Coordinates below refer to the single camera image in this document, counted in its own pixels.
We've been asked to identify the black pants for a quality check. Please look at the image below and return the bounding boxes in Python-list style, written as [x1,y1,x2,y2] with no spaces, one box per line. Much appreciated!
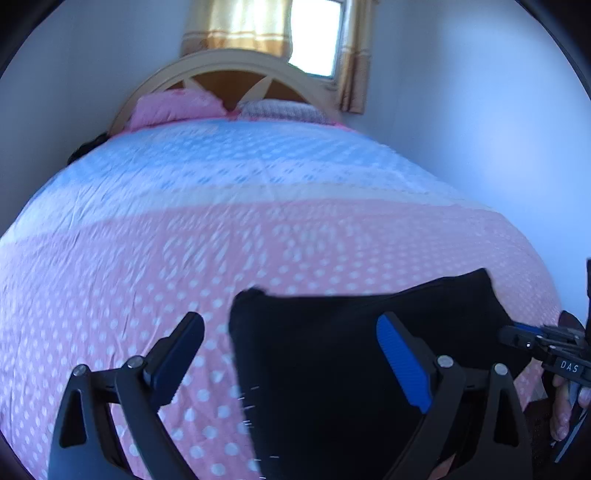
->
[228,269,529,479]

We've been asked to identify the right hand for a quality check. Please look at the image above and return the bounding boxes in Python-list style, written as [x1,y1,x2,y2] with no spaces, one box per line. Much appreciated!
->
[550,376,573,441]

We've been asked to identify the pink blue polka-dot bedsheet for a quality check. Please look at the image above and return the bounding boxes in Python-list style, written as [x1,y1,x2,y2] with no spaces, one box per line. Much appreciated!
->
[1,119,561,479]

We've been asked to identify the pink pillow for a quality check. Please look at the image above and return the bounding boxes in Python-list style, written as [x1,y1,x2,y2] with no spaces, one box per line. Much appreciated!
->
[128,88,228,131]

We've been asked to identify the striped grey pillow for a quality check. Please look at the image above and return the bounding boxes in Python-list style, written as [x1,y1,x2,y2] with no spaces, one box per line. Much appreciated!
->
[236,99,334,125]

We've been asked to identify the yellow curtain right of window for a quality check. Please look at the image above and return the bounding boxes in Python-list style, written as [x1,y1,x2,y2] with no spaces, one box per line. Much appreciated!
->
[335,0,376,115]

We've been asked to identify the cream wooden headboard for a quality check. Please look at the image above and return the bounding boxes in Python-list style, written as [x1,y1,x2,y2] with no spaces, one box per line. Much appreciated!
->
[109,49,342,135]

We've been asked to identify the window behind headboard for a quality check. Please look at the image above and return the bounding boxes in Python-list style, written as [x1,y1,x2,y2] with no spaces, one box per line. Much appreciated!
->
[290,0,345,79]

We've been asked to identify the yellow curtain behind headboard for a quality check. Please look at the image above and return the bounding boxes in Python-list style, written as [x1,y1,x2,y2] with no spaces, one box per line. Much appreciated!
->
[180,0,293,61]

